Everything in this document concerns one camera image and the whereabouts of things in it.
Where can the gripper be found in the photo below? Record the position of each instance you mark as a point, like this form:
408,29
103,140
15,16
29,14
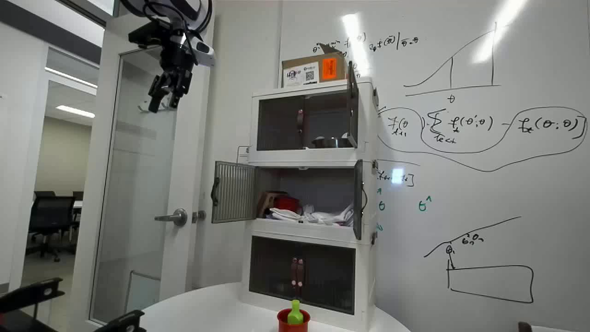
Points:
177,60

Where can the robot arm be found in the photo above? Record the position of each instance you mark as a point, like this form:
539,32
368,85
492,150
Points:
184,10

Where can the cabinet door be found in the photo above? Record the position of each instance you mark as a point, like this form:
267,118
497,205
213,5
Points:
234,191
327,281
358,203
279,122
352,110
272,272

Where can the white towel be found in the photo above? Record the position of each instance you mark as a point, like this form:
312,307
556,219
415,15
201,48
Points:
322,216

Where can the white three-tier cabinet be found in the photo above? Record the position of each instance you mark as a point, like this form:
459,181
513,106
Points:
313,230

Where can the ceiling light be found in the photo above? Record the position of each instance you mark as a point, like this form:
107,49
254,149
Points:
69,77
75,111

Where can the glass room door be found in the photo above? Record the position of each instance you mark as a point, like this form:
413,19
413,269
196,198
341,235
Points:
138,193

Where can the cardboard box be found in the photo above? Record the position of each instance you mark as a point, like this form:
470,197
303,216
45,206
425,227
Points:
313,69

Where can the brown wooden block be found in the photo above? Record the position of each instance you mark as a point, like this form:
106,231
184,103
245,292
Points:
267,203

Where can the red box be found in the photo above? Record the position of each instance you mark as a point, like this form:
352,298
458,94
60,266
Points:
288,204

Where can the metal bowl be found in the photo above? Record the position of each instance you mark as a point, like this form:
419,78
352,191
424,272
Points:
332,143

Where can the row of office chairs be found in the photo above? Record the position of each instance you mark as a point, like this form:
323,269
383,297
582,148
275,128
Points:
51,219

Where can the green bottle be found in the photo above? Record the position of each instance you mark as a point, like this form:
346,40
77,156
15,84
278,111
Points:
295,316

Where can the red cup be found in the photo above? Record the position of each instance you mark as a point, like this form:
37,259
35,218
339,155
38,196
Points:
286,326

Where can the whiteboard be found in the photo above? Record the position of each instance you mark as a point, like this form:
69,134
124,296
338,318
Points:
484,175

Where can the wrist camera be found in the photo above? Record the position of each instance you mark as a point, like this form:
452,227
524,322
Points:
145,34

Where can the black mount bracket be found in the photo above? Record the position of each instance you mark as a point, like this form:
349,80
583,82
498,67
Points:
123,322
27,295

